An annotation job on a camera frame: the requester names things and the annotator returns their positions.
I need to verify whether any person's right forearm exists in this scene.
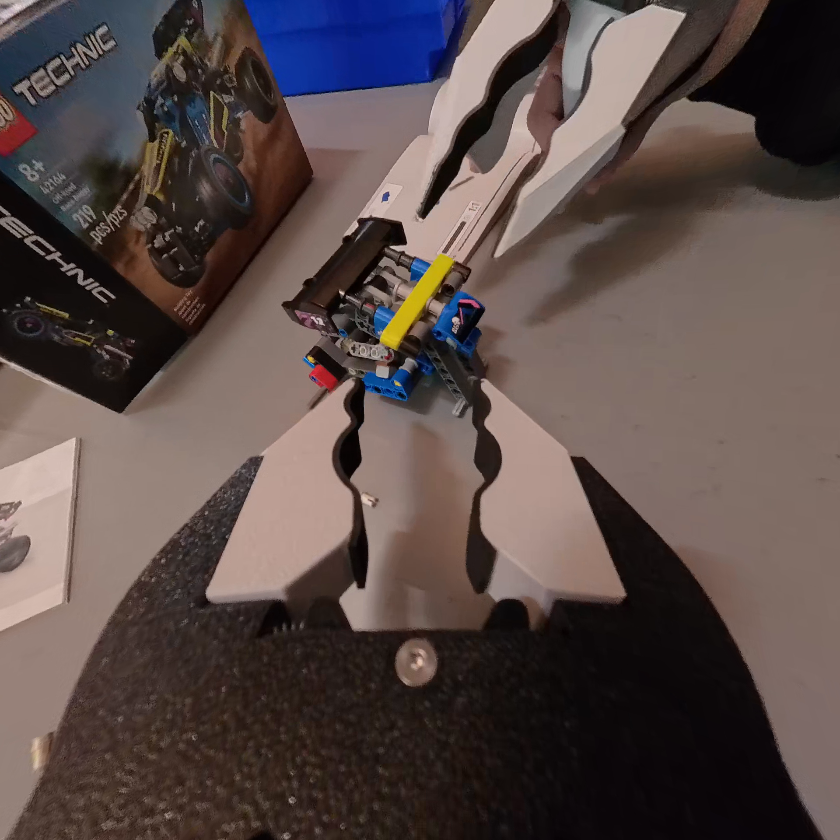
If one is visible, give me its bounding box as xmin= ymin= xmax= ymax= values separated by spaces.
xmin=686 ymin=0 xmax=840 ymax=168

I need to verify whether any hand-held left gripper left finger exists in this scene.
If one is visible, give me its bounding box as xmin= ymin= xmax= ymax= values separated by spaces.
xmin=205 ymin=378 xmax=370 ymax=605

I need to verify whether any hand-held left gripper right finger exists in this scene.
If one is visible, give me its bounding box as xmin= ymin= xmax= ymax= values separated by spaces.
xmin=464 ymin=378 xmax=627 ymax=605

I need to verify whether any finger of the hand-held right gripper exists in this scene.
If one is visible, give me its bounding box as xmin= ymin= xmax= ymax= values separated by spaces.
xmin=416 ymin=0 xmax=560 ymax=221
xmin=493 ymin=5 xmax=688 ymax=258

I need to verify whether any partly built toy buggy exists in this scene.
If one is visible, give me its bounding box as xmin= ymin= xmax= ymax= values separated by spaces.
xmin=282 ymin=218 xmax=490 ymax=419

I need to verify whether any blue stickered toy tile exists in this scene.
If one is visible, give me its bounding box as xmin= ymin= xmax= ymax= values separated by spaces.
xmin=438 ymin=293 xmax=488 ymax=349

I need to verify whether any dark toy set box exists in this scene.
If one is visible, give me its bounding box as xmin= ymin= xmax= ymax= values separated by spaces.
xmin=0 ymin=0 xmax=315 ymax=414

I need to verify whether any instruction booklet with buggy cover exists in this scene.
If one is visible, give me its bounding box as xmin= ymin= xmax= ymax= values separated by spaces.
xmin=0 ymin=437 xmax=81 ymax=632

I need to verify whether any person's right hand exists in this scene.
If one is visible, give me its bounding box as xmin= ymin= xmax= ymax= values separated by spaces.
xmin=528 ymin=62 xmax=660 ymax=198

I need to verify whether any blue plastic bin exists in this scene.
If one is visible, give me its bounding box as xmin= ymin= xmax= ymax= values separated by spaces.
xmin=243 ymin=0 xmax=470 ymax=98

